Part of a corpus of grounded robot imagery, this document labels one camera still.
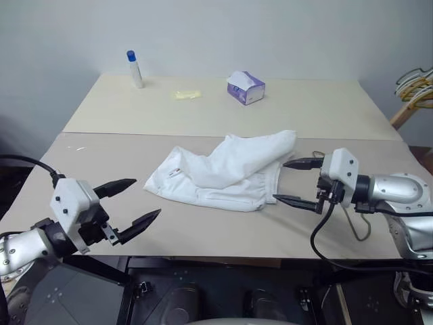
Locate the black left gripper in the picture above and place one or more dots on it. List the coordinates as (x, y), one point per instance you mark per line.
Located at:
(93, 230)

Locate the purple tissue pack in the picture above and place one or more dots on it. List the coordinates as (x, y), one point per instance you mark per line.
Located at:
(245, 89)

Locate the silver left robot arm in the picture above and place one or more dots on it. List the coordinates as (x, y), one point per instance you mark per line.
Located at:
(20, 247)

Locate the white shorts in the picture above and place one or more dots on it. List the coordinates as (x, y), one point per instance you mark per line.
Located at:
(220, 169)

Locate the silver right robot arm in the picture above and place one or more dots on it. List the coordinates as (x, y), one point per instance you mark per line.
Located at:
(399, 189)

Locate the yellow plastic wrapper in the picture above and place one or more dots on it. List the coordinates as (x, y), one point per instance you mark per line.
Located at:
(186, 94)

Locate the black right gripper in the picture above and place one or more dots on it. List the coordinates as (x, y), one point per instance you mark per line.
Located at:
(325, 193)

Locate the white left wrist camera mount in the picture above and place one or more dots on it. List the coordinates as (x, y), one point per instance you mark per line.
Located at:
(67, 203)

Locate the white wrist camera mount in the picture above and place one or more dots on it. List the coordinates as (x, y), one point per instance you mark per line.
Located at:
(67, 203)
(343, 169)

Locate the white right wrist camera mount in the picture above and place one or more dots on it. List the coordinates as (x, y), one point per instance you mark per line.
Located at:
(343, 169)

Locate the dark grey panel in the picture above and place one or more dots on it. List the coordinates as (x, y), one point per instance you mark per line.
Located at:
(74, 291)
(368, 301)

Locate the clear plastic scrap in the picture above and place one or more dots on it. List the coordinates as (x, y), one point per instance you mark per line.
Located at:
(77, 148)

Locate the white bottle with blue cap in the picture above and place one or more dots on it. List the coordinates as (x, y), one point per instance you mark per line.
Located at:
(135, 72)

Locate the dark rounded shape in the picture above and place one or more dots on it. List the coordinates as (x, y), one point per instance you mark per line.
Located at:
(184, 299)

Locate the wooden rack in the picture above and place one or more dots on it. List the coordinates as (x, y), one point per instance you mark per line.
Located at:
(402, 116)

